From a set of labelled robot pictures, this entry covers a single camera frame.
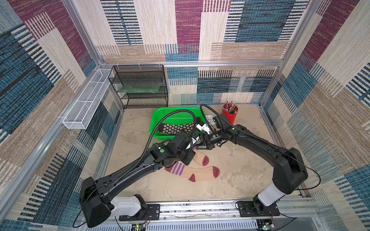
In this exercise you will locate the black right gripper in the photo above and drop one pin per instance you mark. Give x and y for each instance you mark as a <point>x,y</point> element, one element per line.
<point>206,139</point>

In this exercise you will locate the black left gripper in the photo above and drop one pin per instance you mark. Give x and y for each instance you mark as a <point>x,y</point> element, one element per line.
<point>191,155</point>

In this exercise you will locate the pink purple striped sock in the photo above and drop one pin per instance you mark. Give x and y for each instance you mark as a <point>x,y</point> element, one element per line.
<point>201,158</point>
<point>194,174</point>

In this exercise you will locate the dark floral pattern sock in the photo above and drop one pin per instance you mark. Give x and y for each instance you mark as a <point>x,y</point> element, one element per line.
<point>170,129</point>

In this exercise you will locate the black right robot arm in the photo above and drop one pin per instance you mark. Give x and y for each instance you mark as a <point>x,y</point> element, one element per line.
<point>289,171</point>

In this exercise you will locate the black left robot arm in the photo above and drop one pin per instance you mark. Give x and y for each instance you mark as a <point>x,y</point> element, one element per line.
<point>98,197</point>

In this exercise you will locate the red pencil cup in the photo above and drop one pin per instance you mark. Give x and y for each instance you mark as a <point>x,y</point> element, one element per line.
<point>230,109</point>

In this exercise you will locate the green plastic basket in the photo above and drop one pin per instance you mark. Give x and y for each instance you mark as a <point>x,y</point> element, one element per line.
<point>176,119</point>

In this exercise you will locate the green glass plate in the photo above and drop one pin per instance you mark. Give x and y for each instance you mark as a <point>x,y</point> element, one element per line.
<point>140,88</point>

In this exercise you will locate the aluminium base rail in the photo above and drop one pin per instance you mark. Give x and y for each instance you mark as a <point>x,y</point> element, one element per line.
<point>294,213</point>

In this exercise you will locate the black wire mesh shelf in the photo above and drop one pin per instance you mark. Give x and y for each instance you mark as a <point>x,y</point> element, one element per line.
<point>140,74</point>

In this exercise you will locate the white wire wall basket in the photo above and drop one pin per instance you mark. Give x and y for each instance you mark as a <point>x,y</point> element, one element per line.
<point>83,110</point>

